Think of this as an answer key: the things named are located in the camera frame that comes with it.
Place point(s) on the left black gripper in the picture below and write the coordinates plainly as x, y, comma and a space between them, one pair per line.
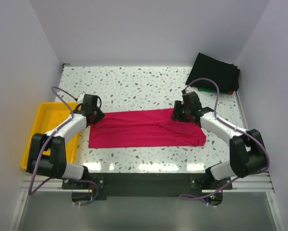
97, 115

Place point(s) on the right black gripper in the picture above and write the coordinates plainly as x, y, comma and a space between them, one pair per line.
178, 113

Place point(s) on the magenta t shirt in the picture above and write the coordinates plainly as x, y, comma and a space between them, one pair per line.
147, 128

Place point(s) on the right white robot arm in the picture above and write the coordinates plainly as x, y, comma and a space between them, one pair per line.
247, 153

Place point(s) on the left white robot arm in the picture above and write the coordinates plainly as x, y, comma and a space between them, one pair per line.
47, 152

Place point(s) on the folded green t shirt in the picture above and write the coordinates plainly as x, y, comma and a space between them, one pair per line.
214, 91

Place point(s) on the yellow plastic tray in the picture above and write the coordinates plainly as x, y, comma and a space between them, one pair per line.
49, 116

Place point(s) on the folded black t shirt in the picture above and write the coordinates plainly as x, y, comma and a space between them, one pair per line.
223, 74

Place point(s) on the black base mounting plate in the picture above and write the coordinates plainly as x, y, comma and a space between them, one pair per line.
147, 184

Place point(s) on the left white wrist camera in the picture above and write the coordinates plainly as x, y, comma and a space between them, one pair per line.
81, 96

